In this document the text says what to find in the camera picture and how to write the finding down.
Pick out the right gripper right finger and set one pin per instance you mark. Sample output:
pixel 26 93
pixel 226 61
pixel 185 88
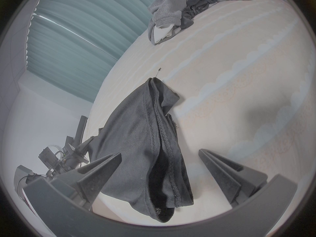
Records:
pixel 234 179

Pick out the pile of clothes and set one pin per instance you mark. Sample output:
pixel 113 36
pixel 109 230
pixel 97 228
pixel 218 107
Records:
pixel 167 11

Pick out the bed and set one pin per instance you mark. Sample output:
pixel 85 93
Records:
pixel 246 83

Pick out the black trousers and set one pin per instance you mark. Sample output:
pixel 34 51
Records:
pixel 138 144

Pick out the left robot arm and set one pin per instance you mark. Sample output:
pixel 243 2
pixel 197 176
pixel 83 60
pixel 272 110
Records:
pixel 23 176

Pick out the blue-green curtain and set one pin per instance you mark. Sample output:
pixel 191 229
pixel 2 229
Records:
pixel 69 65
pixel 98 9

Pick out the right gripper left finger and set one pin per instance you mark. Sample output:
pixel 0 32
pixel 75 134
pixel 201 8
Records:
pixel 84 179

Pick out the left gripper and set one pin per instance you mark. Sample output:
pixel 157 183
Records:
pixel 74 158

